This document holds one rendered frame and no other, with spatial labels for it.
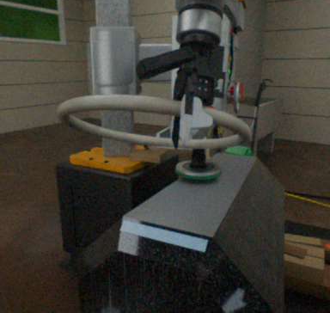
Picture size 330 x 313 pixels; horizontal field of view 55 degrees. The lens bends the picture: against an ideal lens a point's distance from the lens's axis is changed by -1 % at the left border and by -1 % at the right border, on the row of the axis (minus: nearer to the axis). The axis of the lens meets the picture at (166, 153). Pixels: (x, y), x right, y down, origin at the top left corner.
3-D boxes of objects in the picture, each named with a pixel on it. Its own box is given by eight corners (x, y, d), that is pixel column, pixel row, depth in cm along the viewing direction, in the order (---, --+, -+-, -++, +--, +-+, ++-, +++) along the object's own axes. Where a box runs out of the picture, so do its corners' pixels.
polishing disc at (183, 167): (228, 167, 155) (228, 164, 155) (208, 179, 138) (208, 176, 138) (190, 160, 167) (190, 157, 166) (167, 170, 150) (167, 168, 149)
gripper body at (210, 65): (223, 101, 59) (229, 40, 61) (180, 93, 57) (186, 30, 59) (208, 110, 67) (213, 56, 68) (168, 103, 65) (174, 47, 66)
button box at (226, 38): (222, 93, 138) (224, 23, 130) (228, 93, 137) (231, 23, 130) (219, 95, 130) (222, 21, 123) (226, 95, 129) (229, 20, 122)
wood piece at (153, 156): (129, 159, 196) (129, 151, 195) (136, 156, 206) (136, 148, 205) (160, 163, 189) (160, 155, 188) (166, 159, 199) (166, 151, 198)
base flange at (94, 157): (66, 162, 205) (65, 155, 204) (113, 146, 247) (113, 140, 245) (129, 174, 182) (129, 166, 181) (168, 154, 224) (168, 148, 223)
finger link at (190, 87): (195, 111, 55) (196, 68, 58) (187, 110, 55) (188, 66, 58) (186, 122, 60) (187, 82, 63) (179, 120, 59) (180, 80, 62)
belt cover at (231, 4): (204, 38, 216) (205, 11, 211) (243, 37, 209) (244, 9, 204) (165, 17, 127) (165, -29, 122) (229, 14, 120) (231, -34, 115)
